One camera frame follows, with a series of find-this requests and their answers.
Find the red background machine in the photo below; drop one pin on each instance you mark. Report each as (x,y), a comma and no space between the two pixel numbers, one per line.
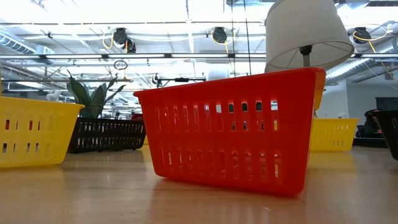
(137,117)

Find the silver ventilation duct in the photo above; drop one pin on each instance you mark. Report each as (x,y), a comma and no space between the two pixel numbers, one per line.
(348,70)

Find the overhead light bar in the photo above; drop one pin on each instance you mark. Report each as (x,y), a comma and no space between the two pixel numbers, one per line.
(140,56)

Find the person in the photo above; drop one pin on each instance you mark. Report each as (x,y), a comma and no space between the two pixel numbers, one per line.
(371,124)

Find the dark glass door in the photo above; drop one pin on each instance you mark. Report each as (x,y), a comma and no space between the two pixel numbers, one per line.
(387,104)

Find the black background rig frame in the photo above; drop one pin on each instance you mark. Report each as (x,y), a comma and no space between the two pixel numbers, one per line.
(182,79)

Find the white building pillar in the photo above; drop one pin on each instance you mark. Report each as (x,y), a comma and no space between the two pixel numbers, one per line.
(219,74)

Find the snake plant in white pot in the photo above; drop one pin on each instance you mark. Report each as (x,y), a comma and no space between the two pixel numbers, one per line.
(90,102)

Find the red plastic slotted basket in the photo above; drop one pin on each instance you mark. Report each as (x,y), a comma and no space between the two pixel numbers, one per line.
(217,140)

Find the yellow plastic slotted basket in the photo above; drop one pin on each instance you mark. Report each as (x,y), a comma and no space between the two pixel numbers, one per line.
(31,137)
(332,135)

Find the table lamp with white shade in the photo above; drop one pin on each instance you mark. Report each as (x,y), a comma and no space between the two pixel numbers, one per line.
(298,25)

